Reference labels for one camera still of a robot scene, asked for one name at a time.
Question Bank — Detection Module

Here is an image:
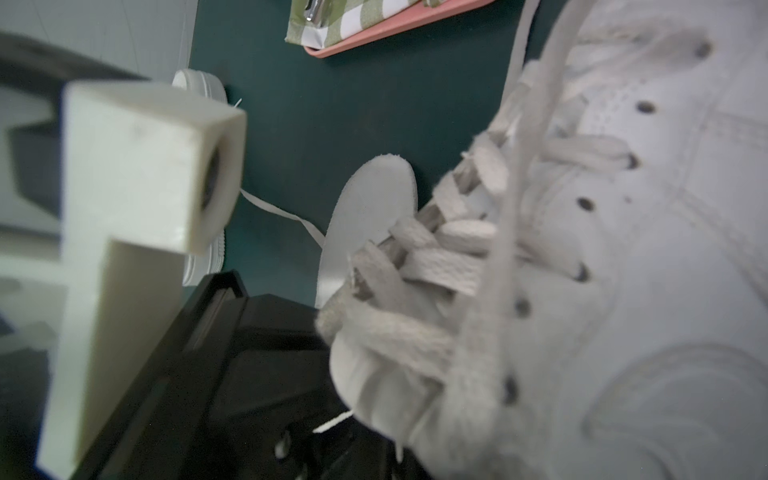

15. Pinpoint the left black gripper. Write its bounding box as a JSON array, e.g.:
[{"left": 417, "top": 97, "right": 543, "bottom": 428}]
[{"left": 74, "top": 271, "right": 426, "bottom": 479}]

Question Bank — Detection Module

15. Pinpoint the white sneaker with laces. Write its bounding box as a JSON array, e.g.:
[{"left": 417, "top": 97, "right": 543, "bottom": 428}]
[{"left": 170, "top": 67, "right": 328, "bottom": 288}]

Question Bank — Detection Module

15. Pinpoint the white insole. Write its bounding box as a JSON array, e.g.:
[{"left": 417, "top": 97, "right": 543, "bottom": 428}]
[{"left": 314, "top": 154, "right": 418, "bottom": 309}]

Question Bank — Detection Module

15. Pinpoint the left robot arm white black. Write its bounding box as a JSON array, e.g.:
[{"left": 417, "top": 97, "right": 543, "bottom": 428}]
[{"left": 1, "top": 34, "right": 425, "bottom": 479}]

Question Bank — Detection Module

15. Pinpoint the green white checkered cloth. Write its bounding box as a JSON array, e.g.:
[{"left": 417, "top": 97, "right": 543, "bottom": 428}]
[{"left": 285, "top": 0, "right": 443, "bottom": 49}]

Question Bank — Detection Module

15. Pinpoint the pink tray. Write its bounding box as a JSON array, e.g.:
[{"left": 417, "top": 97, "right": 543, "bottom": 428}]
[{"left": 304, "top": 0, "right": 493, "bottom": 58}]

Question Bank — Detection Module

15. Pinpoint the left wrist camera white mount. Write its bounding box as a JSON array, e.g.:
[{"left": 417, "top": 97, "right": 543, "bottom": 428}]
[{"left": 37, "top": 81, "right": 247, "bottom": 479}]

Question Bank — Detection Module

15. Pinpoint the metal spatula wooden handle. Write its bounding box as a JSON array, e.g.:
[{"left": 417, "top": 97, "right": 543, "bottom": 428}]
[{"left": 303, "top": 0, "right": 332, "bottom": 27}]

